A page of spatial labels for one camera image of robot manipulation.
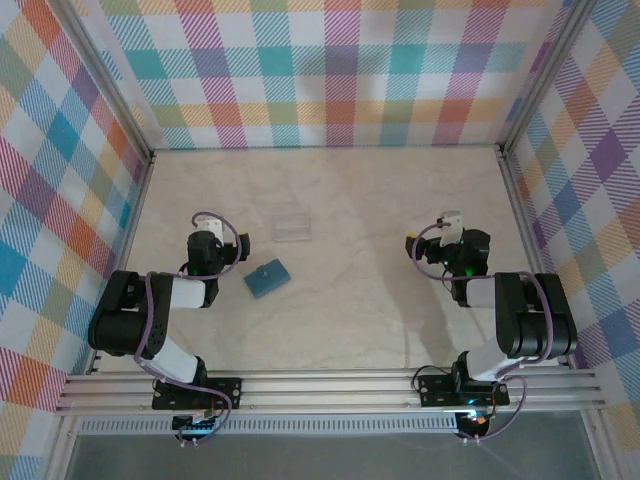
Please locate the small circuit board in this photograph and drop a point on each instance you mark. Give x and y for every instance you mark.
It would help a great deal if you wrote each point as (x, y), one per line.
(192, 425)
(475, 420)

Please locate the long aluminium mounting rail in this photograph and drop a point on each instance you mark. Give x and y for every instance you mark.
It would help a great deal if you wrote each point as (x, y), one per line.
(325, 390)

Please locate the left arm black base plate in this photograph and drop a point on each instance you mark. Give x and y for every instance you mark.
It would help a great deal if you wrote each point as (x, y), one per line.
(225, 392)

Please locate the aluminium frame leg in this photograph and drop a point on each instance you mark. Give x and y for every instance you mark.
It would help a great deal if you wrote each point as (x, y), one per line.
(61, 450)
(598, 450)

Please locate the aluminium side rail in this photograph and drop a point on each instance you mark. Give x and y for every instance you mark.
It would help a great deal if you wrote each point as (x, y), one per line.
(531, 250)

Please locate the teal leather card holder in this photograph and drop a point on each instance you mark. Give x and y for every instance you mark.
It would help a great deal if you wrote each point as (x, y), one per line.
(266, 278)

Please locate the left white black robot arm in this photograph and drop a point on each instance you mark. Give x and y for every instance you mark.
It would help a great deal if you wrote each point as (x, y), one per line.
(120, 320)

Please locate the aluminium frame post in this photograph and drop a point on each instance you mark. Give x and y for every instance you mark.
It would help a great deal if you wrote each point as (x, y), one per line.
(547, 75)
(107, 80)

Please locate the clear plastic tray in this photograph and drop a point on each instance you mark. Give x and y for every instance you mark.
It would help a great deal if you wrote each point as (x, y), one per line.
(291, 228)

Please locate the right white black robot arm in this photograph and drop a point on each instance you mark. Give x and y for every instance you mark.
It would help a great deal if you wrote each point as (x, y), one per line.
(545, 325)

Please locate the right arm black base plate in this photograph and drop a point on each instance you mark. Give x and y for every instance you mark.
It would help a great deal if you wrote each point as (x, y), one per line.
(435, 390)

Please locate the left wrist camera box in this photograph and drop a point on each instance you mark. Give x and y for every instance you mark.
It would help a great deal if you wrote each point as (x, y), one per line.
(209, 226)

